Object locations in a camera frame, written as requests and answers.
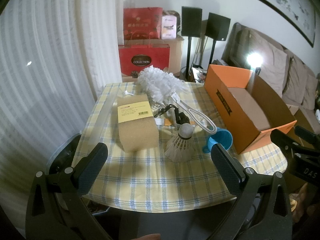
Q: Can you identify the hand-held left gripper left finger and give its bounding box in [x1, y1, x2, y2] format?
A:
[25, 142, 113, 240]

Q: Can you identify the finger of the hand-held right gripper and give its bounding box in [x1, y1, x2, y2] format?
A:
[294, 126, 320, 147]
[270, 129, 320, 155]

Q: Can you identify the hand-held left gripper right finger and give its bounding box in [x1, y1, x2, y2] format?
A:
[211, 144, 293, 240]

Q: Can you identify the white shuttlecock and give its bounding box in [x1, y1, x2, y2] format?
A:
[164, 124, 196, 162]

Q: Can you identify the clear plastic bag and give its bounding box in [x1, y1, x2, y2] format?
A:
[46, 84, 120, 175]

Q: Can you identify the tan sponge block yellow label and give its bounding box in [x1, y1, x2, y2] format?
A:
[117, 97, 160, 152]

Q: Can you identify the black strap clip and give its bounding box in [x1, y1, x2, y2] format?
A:
[154, 104, 190, 125]

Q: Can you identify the orange cardboard box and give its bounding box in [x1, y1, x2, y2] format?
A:
[204, 64, 297, 155]

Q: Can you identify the white duster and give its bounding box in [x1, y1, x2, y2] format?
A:
[137, 65, 217, 134]

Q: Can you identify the open brown cardboard box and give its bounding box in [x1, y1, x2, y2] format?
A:
[285, 104, 320, 198]

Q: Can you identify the small orange white packet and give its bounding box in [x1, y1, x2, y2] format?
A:
[154, 119, 175, 128]

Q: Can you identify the large brown cushion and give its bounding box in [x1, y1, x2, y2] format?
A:
[247, 27, 290, 98]

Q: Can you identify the small bright video light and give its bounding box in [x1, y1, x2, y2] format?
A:
[246, 52, 263, 74]

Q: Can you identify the dark flat panel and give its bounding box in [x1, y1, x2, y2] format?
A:
[221, 22, 250, 68]

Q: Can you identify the black speaker stand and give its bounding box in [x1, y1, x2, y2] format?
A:
[186, 36, 192, 80]
[209, 39, 217, 65]

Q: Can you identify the red collection gift bag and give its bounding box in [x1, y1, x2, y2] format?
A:
[118, 33, 171, 78]

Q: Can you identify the white curtain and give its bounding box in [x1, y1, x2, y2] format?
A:
[0, 0, 127, 205]

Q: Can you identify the black speaker with small logo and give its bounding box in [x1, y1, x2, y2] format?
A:
[205, 12, 231, 41]

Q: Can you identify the framed ink painting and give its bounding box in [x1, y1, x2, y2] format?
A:
[234, 0, 317, 48]

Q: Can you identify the red floral gift bag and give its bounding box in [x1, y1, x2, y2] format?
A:
[123, 7, 163, 40]

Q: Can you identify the pink packet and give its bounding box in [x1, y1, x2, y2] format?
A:
[161, 15, 178, 40]

